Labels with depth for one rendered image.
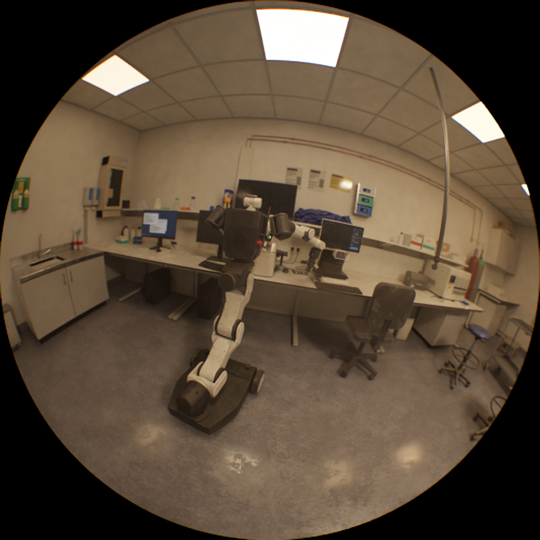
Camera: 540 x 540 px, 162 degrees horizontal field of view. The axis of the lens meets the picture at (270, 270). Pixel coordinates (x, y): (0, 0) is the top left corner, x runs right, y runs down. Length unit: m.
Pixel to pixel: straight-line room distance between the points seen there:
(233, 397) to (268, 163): 2.54
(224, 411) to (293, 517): 0.80
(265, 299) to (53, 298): 2.66
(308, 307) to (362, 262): 0.95
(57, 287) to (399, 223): 4.29
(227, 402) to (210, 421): 0.19
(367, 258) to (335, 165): 1.31
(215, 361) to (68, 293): 1.86
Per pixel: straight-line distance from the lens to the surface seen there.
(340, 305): 2.74
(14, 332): 2.74
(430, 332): 3.12
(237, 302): 1.27
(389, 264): 2.82
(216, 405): 1.31
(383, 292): 1.48
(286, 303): 2.63
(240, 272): 1.13
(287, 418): 1.50
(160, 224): 2.49
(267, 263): 1.65
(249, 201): 1.28
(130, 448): 1.45
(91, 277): 2.64
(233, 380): 1.44
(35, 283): 2.31
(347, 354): 2.04
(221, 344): 1.30
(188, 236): 2.76
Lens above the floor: 1.27
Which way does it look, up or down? 16 degrees down
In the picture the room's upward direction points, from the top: 8 degrees clockwise
